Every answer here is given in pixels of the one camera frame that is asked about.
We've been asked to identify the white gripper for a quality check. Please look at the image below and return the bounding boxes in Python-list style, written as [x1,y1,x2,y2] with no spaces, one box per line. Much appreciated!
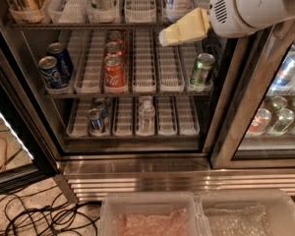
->
[158,0,282,46]

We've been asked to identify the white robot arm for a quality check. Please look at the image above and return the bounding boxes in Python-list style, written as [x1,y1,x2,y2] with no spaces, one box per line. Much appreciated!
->
[158,0,295,46]

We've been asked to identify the clear water bottle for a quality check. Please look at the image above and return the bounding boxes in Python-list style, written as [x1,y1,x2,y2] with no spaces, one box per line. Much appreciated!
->
[138,100,155,136]

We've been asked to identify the closed glass fridge door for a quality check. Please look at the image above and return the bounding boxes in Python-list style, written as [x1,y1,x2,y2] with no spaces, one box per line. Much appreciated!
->
[210,19,295,169]

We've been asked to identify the open fridge door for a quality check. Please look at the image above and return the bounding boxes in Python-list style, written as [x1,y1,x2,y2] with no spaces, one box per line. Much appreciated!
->
[0,31,57,195]

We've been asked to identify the green soda can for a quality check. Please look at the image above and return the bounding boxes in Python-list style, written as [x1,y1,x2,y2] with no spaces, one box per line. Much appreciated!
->
[190,53,215,87]

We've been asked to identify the rear red cola can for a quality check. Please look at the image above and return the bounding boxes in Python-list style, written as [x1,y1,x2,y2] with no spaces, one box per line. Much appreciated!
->
[107,30,124,44]

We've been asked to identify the red cola can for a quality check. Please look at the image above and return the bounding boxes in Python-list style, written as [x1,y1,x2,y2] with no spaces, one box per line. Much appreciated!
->
[107,30,124,44]
[103,55,125,88]
[104,42,123,56]

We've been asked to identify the middle red cola can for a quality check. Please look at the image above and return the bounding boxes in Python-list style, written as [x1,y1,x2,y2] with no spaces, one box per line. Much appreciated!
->
[104,42,123,56]

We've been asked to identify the front red cola can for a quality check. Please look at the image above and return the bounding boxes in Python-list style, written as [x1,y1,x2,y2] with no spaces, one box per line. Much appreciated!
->
[103,55,125,88]

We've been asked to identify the silver blue can behind glass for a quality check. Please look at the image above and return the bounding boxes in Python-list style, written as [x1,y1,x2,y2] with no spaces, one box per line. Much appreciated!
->
[270,51,295,92]

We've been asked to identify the orange can behind glass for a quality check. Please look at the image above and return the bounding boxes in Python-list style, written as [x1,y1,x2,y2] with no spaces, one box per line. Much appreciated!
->
[248,108,271,135]

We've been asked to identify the rear small blue can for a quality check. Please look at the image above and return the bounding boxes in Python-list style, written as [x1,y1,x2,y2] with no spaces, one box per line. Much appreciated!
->
[93,97,109,124]

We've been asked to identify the small blue can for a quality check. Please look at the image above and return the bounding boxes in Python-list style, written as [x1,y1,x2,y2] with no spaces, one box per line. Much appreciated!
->
[88,108,104,134]
[93,97,109,124]

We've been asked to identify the green can behind glass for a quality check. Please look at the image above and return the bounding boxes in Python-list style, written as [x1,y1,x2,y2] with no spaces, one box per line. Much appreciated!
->
[267,108,295,136]

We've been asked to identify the front small blue can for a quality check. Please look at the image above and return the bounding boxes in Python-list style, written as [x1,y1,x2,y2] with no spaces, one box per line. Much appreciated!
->
[88,108,104,134]

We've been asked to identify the rear blue soda can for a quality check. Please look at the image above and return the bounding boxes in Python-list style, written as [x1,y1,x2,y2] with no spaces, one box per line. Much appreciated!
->
[47,42,74,81]

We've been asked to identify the blue soda can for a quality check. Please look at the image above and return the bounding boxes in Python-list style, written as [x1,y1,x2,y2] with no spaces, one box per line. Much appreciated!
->
[47,42,74,81]
[38,56,68,89]

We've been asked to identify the front blue soda can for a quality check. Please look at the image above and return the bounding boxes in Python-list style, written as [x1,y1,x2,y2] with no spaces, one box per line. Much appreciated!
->
[38,56,68,89]

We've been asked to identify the right clear plastic bin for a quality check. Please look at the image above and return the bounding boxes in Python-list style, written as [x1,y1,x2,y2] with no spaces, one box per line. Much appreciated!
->
[200,190,295,236]

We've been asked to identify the clear plastic bin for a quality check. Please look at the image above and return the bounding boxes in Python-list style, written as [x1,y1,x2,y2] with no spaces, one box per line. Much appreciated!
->
[98,192,206,236]
[200,190,295,236]

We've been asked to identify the left clear plastic bin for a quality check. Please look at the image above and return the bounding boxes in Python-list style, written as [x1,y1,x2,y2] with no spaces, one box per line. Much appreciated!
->
[98,192,206,236]

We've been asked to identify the black floor cables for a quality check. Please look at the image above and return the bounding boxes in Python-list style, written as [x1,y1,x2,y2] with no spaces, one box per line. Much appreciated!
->
[0,184,99,236]

